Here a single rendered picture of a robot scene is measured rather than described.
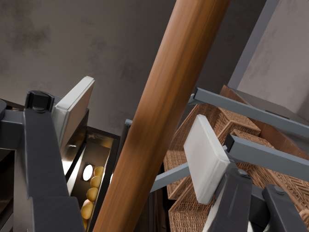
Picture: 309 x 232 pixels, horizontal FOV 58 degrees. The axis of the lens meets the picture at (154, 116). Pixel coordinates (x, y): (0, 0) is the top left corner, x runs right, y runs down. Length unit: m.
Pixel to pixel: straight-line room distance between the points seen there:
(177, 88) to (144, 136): 0.04
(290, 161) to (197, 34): 0.58
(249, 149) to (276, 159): 0.07
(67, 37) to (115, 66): 0.59
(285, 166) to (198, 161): 0.55
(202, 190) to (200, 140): 0.04
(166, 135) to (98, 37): 3.01
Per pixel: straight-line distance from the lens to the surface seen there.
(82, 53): 3.24
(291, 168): 0.73
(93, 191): 1.58
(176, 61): 0.17
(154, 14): 3.10
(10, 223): 0.91
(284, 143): 1.17
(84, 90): 0.18
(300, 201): 0.80
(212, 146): 0.16
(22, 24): 3.40
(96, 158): 1.93
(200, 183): 0.17
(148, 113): 0.17
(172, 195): 1.40
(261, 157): 0.69
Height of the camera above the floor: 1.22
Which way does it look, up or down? 8 degrees down
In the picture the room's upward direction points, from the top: 72 degrees counter-clockwise
